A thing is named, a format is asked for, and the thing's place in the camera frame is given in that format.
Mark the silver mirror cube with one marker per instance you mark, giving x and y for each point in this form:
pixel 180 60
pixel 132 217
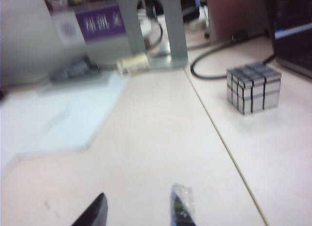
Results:
pixel 253 94

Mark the purple and white name sign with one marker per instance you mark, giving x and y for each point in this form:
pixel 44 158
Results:
pixel 102 24

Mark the frosted desk divider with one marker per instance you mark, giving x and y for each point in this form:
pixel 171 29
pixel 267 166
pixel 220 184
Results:
pixel 24 41

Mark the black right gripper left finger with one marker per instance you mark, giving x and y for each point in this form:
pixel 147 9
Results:
pixel 95 216

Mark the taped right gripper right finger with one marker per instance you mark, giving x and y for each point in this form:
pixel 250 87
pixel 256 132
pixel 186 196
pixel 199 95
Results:
pixel 181 211

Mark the dark laptop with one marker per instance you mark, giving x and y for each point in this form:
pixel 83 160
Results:
pixel 292 48

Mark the white paper sheet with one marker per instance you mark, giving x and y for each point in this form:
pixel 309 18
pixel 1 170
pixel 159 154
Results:
pixel 61 118

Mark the pink grey upright panel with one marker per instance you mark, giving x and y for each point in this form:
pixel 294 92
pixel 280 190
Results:
pixel 234 16

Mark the white power adapter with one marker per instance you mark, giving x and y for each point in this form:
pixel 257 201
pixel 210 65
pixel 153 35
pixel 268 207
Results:
pixel 132 62

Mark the grey metal bookend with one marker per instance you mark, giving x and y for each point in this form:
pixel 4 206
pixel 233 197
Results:
pixel 176 41

